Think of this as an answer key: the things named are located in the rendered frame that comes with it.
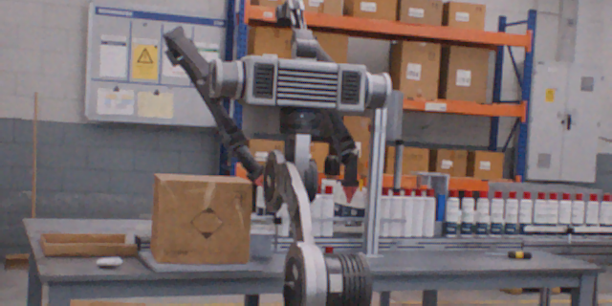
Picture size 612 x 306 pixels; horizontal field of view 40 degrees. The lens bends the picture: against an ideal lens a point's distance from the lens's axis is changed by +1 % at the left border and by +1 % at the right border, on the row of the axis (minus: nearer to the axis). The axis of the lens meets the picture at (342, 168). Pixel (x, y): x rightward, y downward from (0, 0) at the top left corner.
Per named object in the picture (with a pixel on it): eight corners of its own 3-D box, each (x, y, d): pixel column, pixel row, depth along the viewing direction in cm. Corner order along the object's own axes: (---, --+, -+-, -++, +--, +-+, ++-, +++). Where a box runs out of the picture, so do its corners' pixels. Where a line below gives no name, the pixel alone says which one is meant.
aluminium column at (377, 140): (372, 253, 325) (383, 83, 322) (377, 255, 321) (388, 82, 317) (361, 253, 323) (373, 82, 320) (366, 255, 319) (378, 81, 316)
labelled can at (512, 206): (511, 236, 368) (514, 190, 367) (517, 238, 363) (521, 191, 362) (501, 236, 366) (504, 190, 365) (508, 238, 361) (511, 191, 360)
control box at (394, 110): (401, 139, 335) (404, 92, 334) (395, 140, 318) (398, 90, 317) (376, 138, 337) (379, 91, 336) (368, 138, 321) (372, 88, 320)
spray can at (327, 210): (329, 235, 334) (332, 185, 332) (334, 237, 329) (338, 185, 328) (316, 235, 331) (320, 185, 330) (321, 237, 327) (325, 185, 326)
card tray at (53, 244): (124, 244, 312) (125, 233, 312) (136, 255, 288) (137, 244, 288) (39, 244, 300) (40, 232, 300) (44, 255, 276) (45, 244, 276)
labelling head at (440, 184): (433, 230, 367) (437, 173, 366) (448, 235, 355) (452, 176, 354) (404, 230, 362) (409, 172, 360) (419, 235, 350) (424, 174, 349)
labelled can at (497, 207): (496, 236, 365) (500, 190, 364) (503, 238, 360) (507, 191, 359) (487, 236, 363) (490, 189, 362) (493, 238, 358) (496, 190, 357)
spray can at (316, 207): (317, 235, 331) (320, 185, 330) (322, 237, 326) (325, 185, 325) (305, 235, 329) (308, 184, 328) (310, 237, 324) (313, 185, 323)
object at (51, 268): (438, 227, 448) (438, 223, 448) (605, 273, 328) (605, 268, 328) (22, 223, 365) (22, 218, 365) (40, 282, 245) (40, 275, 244)
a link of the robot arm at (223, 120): (163, 49, 306) (189, 35, 309) (163, 53, 311) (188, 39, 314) (225, 149, 308) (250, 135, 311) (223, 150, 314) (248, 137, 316)
